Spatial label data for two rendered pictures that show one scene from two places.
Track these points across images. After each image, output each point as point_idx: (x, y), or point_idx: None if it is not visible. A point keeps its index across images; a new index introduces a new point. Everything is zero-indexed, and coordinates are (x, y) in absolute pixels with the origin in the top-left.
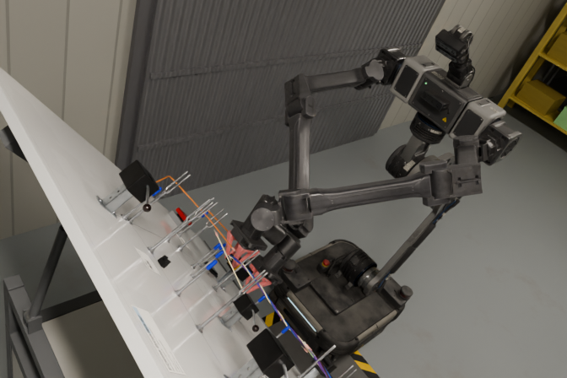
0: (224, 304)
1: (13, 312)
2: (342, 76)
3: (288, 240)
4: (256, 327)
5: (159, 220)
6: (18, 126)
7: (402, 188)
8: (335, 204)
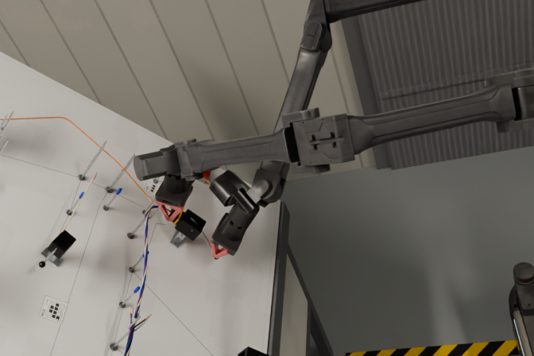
0: (121, 250)
1: None
2: None
3: (235, 203)
4: (40, 263)
5: (114, 161)
6: None
7: (259, 146)
8: (207, 160)
